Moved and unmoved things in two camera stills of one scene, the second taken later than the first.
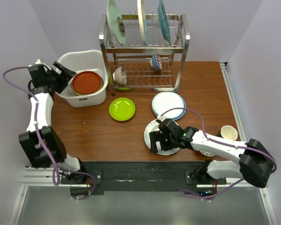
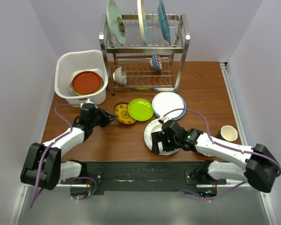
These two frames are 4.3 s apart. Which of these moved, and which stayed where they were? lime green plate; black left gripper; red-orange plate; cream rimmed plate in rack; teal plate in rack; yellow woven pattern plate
Moved: black left gripper; lime green plate
Stayed: teal plate in rack; red-orange plate; cream rimmed plate in rack; yellow woven pattern plate
